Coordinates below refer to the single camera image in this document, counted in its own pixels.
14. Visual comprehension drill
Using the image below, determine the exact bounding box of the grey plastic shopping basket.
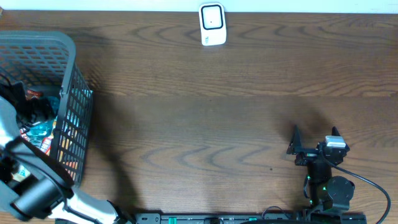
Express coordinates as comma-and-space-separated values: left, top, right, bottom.
1, 30, 93, 188

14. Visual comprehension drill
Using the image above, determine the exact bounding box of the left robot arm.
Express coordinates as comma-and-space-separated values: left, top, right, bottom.
1, 83, 136, 223

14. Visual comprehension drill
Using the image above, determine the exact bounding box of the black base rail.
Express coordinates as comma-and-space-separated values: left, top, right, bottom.
134, 212, 367, 224

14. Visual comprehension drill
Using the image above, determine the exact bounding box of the right black cable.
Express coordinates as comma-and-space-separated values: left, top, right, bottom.
323, 155, 392, 224

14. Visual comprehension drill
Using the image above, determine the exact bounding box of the white barcode scanner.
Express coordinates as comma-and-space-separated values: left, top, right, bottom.
198, 2, 227, 46

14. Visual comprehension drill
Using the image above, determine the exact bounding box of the red Top snack bar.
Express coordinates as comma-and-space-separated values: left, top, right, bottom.
25, 90, 44, 100

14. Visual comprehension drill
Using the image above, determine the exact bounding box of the yellow snack bag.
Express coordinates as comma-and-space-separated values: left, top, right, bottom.
20, 120, 57, 156

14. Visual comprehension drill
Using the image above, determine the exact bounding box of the blue mouthwash bottle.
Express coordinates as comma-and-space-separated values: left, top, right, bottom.
26, 96, 60, 141

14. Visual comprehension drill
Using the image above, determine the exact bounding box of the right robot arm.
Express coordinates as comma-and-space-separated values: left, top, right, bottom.
287, 126, 355, 213

